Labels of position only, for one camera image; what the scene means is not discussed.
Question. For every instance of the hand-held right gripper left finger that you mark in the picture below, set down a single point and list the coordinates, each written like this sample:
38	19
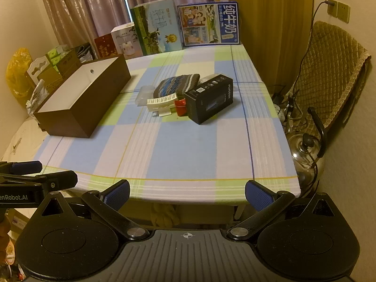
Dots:
117	195

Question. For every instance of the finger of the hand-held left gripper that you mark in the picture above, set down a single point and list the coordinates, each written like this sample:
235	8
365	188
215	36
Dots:
58	180
28	166

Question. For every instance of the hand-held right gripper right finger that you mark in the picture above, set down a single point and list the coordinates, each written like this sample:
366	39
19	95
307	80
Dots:
258	195

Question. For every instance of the brown cardboard storage box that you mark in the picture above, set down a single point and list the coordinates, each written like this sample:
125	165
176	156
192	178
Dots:
88	108

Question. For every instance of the white plastic clip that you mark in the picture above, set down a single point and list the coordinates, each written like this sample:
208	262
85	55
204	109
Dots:
161	102

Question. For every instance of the clear plastic cup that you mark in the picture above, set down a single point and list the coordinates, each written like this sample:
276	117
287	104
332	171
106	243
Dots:
144	95

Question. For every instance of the black product box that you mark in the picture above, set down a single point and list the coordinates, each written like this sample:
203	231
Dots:
205	105

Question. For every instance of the red packet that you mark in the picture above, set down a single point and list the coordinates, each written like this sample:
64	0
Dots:
180	108

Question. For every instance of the striped knit pouch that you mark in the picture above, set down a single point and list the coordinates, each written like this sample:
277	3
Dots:
176	83

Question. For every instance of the cotton swab bag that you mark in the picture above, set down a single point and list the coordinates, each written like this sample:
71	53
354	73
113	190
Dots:
207	79

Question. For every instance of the person's left hand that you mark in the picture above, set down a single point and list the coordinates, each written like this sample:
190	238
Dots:
4	230

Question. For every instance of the white embroidered cloth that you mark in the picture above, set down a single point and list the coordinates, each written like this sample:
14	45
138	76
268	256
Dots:
17	141

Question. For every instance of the yellow cloth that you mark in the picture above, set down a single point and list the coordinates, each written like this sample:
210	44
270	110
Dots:
164	214

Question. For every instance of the steel kettle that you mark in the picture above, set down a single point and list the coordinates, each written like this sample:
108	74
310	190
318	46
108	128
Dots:
302	155

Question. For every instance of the white printed plastic bag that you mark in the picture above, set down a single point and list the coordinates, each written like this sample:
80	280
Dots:
36	97

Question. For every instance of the checkered tablecloth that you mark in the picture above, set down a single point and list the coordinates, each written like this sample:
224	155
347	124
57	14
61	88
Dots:
188	152

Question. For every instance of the cardboard box with white flap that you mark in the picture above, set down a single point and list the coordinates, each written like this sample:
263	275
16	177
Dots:
44	79

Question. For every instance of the yellow plastic bag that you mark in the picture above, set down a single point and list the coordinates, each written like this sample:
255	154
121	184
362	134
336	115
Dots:
16	73

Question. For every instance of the green tissue pack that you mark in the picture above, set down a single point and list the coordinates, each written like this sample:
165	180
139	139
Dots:
55	51
57	60

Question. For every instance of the grey shopping bag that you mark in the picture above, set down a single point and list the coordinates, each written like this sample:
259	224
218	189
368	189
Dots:
85	53

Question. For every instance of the red gift box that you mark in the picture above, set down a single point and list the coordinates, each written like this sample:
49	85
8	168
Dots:
105	45

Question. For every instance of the chair with quilted cover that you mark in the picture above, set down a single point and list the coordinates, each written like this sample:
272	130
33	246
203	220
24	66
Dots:
329	64

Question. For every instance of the white humidifier box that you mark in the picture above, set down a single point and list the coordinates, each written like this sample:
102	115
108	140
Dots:
126	41

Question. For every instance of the yellow curtain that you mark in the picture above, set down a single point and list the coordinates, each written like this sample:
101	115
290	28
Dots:
270	29

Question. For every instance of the green milk carton box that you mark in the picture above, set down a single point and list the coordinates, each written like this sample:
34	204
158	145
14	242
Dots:
158	29

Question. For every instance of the purple curtain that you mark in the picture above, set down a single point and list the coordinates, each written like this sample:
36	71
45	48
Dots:
88	6

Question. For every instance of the blue milk carton box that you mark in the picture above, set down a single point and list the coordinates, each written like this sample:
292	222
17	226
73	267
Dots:
205	23

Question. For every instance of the beige wall socket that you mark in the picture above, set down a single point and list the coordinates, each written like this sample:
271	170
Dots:
343	12
332	7

